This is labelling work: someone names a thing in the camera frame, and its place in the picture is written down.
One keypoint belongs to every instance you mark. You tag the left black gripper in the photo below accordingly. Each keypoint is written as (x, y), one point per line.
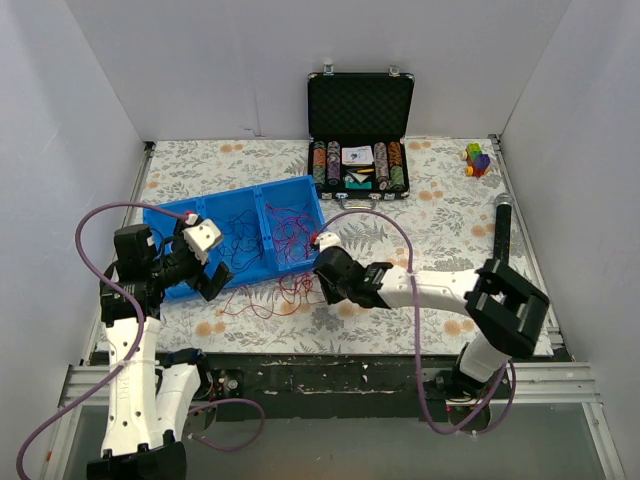
(201, 273)

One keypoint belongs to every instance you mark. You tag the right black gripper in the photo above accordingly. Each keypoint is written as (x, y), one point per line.
(326, 273)

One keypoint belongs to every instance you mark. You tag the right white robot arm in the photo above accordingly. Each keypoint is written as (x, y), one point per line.
(508, 310)

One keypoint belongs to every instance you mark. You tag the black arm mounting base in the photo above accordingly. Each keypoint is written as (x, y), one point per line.
(326, 386)

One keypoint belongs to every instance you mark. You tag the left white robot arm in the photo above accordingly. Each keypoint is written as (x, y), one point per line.
(148, 404)

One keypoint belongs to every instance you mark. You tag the blue plastic divided bin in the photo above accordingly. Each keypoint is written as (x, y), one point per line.
(267, 228)

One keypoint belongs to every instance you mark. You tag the playing card deck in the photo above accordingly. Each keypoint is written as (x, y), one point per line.
(357, 156)

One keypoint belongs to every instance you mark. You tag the black poker chip case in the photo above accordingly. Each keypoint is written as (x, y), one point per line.
(357, 109)

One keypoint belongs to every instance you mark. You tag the black handheld microphone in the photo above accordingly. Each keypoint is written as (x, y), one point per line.
(502, 227)

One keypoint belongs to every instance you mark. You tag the colourful toy block train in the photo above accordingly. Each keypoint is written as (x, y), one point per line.
(477, 162)

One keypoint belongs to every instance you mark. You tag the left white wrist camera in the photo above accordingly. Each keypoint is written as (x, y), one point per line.
(201, 236)

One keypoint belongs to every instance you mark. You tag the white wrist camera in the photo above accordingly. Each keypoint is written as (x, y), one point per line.
(325, 240)
(201, 236)

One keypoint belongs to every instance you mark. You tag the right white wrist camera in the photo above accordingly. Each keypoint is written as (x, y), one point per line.
(325, 240)

